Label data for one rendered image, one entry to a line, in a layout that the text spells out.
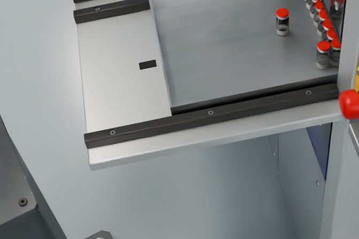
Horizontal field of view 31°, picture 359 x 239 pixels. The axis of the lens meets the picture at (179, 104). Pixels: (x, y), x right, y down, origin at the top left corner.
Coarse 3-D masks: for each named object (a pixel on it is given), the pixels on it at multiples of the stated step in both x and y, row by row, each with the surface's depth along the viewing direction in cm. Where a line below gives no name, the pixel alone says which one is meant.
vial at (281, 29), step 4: (276, 20) 109; (280, 20) 108; (284, 20) 108; (288, 20) 109; (276, 24) 110; (280, 24) 109; (284, 24) 109; (288, 24) 109; (276, 28) 110; (280, 28) 109; (284, 28) 109; (288, 28) 110; (276, 32) 111; (280, 32) 110; (284, 32) 110
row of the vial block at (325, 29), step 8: (312, 0) 110; (312, 8) 111; (320, 8) 107; (312, 16) 112; (320, 16) 106; (320, 24) 108; (328, 24) 105; (320, 32) 109; (328, 32) 104; (328, 40) 104; (336, 40) 103; (336, 48) 102; (336, 56) 103; (336, 64) 105
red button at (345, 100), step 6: (348, 90) 86; (354, 90) 86; (342, 96) 86; (348, 96) 85; (354, 96) 85; (342, 102) 85; (348, 102) 85; (354, 102) 84; (342, 108) 86; (348, 108) 85; (354, 108) 84; (342, 114) 87; (348, 114) 85; (354, 114) 85
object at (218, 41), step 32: (160, 0) 117; (192, 0) 118; (224, 0) 118; (256, 0) 117; (288, 0) 116; (160, 32) 115; (192, 32) 114; (224, 32) 113; (256, 32) 112; (288, 32) 111; (192, 64) 109; (224, 64) 108; (256, 64) 108; (288, 64) 107; (192, 96) 105; (224, 96) 100; (256, 96) 101
